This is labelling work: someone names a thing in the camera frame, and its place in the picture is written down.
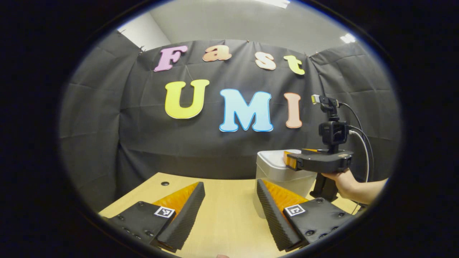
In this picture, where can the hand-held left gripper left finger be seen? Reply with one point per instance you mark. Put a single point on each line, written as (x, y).
(186, 218)

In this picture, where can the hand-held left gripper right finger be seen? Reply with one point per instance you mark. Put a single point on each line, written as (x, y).
(274, 218)

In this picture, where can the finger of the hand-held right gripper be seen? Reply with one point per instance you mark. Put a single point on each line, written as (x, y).
(291, 161)

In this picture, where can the white desktop garbage bin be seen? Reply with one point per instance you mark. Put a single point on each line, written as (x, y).
(272, 165)

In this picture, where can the wooden desktop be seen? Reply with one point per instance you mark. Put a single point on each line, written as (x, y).
(229, 218)

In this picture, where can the black backdrop cloth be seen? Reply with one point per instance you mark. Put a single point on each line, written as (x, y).
(208, 150)

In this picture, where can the small ceiling light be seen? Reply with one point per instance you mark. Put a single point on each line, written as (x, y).
(348, 38)

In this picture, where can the long ceiling light panel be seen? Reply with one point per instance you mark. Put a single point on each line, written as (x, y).
(274, 3)

